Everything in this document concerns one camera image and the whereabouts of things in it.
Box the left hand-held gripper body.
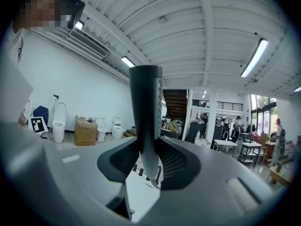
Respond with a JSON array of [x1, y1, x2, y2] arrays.
[[27, 115, 49, 135]]

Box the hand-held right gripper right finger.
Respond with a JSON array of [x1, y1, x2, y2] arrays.
[[133, 137, 275, 226]]

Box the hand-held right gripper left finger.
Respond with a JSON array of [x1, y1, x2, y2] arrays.
[[0, 121, 140, 226]]

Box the person's left forearm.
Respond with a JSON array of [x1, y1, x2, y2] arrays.
[[18, 113, 29, 127]]

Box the white bathtub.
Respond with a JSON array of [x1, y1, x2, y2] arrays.
[[124, 163, 163, 222]]

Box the blue chair with black legs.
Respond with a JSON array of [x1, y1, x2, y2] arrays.
[[32, 105, 50, 133]]

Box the person's white shirt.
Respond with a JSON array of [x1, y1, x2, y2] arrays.
[[0, 29, 33, 124]]

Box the brown cardboard box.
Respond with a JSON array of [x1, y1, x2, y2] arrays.
[[74, 115, 98, 146]]

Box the white table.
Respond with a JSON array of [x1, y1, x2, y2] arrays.
[[213, 139, 238, 157]]

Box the black cabinet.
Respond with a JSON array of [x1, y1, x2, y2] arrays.
[[188, 121, 207, 144], [213, 125, 230, 148]]

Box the dark side table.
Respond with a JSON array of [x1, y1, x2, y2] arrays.
[[238, 142, 263, 167]]

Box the open cardboard box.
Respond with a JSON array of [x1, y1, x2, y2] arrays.
[[168, 119, 182, 133]]

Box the long wooden table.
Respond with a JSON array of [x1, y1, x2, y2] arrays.
[[269, 165, 295, 187]]

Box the black balcony railing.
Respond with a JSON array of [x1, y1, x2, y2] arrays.
[[191, 99, 244, 112]]

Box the dark wooden staircase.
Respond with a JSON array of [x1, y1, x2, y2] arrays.
[[162, 89, 188, 119]]

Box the glass entrance doors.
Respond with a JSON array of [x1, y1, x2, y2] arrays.
[[250, 94, 277, 134]]

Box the ceiling air conditioner vent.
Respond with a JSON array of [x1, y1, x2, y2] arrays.
[[69, 28, 109, 60]]

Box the person's head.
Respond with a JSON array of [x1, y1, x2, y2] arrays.
[[13, 0, 69, 32]]

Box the black head-worn camera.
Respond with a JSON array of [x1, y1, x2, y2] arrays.
[[67, 0, 86, 30]]

